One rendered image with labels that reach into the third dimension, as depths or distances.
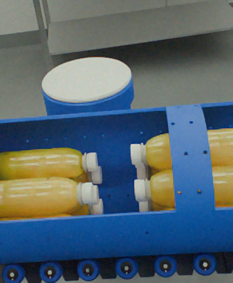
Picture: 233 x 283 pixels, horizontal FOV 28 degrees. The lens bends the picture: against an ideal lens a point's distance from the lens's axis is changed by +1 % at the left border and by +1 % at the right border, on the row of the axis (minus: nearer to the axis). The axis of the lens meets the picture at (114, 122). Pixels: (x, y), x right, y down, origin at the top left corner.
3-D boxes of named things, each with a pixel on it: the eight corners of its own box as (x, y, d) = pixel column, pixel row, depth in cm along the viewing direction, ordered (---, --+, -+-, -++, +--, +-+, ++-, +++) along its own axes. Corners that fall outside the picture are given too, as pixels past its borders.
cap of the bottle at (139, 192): (145, 201, 85) (136, 201, 86) (145, 198, 89) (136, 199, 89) (144, 180, 86) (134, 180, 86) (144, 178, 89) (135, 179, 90)
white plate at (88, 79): (91, 109, 128) (91, 112, 129) (148, 67, 146) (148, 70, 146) (23, 86, 144) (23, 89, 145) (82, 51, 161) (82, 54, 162)
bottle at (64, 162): (-6, 177, 94) (85, 170, 93) (-3, 146, 98) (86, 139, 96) (5, 190, 100) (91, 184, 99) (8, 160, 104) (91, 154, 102)
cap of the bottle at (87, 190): (85, 198, 91) (94, 198, 91) (82, 207, 87) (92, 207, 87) (82, 180, 90) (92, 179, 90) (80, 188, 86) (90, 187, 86)
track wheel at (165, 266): (176, 253, 90) (175, 251, 92) (152, 254, 91) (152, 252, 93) (178, 277, 90) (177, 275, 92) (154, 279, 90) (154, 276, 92)
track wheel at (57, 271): (60, 259, 92) (62, 257, 94) (37, 261, 92) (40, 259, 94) (61, 283, 92) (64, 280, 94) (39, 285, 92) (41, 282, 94)
